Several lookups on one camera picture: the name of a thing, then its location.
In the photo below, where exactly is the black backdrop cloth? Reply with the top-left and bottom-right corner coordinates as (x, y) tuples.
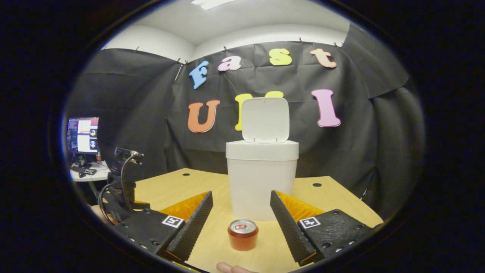
(64, 25), (425, 220)

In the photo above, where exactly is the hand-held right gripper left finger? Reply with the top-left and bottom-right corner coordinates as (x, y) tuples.
(113, 191), (214, 262)

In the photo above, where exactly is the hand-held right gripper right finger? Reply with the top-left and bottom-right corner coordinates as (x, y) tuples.
(270, 190), (374, 266)

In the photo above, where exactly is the rectangular ceiling light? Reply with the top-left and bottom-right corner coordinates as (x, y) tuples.
(191, 0), (237, 10)

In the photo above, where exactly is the white side table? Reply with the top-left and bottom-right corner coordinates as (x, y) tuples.
(70, 161), (111, 182)

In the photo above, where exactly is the computer monitor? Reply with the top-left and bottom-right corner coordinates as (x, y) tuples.
(67, 117), (100, 154)

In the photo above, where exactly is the white desktop garbage bin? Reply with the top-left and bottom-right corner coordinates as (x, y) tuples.
(226, 97), (299, 221)

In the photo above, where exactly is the wooden desktop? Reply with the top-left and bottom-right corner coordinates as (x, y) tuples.
(133, 168), (384, 273)

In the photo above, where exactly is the red pop can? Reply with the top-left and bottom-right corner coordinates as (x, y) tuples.
(227, 219), (259, 251)

